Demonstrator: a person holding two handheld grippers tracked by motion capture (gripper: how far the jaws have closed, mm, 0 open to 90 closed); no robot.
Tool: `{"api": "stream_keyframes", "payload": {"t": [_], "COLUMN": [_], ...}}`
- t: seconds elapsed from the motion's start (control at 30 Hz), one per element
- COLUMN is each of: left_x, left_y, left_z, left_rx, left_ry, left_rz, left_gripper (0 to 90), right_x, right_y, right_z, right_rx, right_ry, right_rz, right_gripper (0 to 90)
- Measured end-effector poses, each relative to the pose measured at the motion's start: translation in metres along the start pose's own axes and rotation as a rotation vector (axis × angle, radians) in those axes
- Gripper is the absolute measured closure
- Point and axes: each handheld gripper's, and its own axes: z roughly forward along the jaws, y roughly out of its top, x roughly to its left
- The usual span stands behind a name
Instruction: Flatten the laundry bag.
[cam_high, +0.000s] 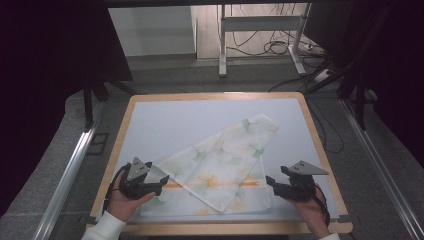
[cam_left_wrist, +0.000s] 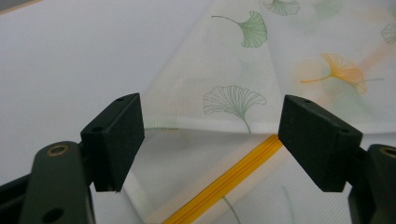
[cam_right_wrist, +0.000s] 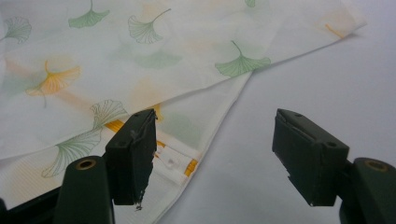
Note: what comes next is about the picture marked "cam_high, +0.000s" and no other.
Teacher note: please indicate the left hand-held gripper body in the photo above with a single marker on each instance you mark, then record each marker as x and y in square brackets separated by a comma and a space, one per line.
[136, 171]

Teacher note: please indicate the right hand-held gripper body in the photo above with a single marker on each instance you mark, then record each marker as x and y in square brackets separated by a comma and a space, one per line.
[300, 186]

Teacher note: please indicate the white leaf-print cloth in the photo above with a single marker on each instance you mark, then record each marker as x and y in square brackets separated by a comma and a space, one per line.
[223, 160]

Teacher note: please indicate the person's right hand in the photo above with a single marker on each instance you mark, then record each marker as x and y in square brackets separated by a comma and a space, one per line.
[313, 213]

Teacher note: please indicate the person's left hand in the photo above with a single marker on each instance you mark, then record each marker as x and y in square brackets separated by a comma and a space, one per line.
[121, 205]

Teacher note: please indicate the black floor plate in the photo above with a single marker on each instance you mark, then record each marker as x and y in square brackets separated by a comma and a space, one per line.
[97, 144]

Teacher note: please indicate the pale blue table mat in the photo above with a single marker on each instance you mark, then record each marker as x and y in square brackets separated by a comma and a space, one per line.
[173, 123]

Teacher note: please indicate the black metal stand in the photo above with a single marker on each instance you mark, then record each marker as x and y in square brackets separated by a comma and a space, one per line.
[88, 103]
[360, 100]

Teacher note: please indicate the wooden-edged table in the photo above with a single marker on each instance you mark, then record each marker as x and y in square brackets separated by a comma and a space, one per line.
[213, 96]

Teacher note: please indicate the white power strip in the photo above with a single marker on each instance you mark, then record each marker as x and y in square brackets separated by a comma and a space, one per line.
[322, 75]

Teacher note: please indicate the dark curtain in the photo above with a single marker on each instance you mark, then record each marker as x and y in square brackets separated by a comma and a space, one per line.
[400, 66]
[40, 83]

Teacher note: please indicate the white cabinet panel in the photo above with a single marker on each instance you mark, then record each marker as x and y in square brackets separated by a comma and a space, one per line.
[150, 30]

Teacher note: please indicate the aluminium floor rail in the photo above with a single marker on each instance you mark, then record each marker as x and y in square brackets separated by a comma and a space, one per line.
[383, 166]
[66, 173]

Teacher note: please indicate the white metal desk frame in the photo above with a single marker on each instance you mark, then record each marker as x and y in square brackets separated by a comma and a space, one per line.
[260, 23]

